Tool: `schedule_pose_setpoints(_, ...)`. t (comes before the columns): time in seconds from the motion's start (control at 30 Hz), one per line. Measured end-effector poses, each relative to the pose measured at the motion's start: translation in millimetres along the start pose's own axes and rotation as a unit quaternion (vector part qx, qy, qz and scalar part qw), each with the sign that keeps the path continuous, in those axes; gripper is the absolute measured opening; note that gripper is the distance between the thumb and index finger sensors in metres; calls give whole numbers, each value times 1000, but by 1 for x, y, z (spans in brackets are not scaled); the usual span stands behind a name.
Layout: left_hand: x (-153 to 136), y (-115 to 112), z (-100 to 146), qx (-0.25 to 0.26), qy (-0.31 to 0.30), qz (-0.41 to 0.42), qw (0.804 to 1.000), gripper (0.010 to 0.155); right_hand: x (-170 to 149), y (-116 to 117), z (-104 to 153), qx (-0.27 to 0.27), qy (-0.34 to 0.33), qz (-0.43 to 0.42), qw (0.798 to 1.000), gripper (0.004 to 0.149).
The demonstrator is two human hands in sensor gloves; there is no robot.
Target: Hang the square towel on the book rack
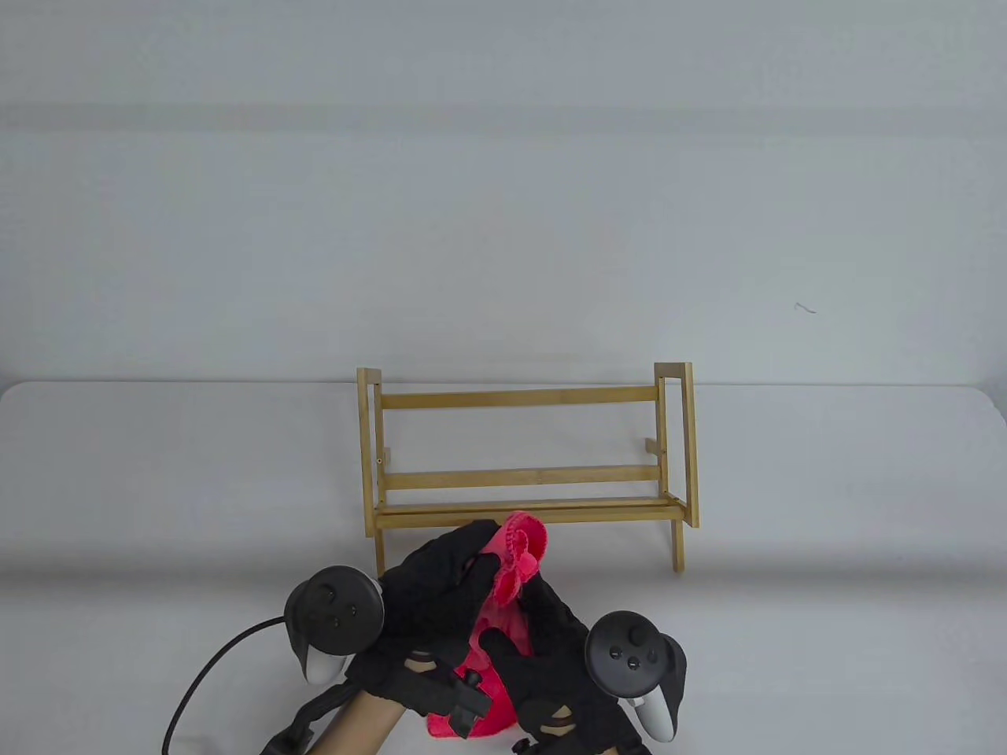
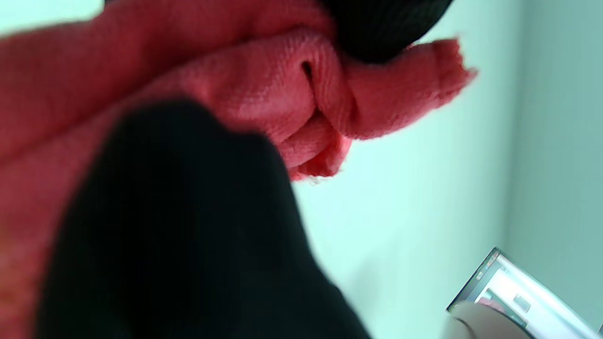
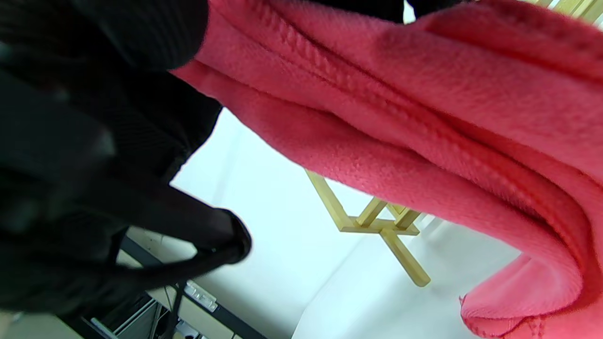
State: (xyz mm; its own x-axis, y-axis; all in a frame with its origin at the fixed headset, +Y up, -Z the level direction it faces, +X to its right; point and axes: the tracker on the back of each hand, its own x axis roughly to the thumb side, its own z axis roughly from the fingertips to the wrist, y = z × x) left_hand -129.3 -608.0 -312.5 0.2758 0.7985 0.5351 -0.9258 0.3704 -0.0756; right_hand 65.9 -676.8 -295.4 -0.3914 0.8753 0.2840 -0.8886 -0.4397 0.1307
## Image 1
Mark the person's left hand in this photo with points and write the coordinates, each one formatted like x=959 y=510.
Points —
x=425 y=605

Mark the person's right hand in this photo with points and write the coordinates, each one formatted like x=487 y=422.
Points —
x=558 y=676

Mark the person's left fingers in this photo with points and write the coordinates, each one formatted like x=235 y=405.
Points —
x=464 y=566

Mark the person's right thumb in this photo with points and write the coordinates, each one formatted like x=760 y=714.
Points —
x=505 y=649

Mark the pink cloth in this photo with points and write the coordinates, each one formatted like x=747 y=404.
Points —
x=506 y=617

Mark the person's left forearm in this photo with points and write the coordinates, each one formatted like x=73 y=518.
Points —
x=366 y=727

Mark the wooden slatted rack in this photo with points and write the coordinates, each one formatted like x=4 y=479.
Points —
x=519 y=476

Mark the black right wrist controller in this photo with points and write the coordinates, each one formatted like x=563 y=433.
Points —
x=629 y=657

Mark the black wrist controller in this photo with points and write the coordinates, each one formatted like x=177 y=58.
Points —
x=629 y=657
x=337 y=609

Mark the black left wrist controller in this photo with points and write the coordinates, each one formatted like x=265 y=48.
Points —
x=337 y=609

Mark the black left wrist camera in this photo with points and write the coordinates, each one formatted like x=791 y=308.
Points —
x=470 y=704

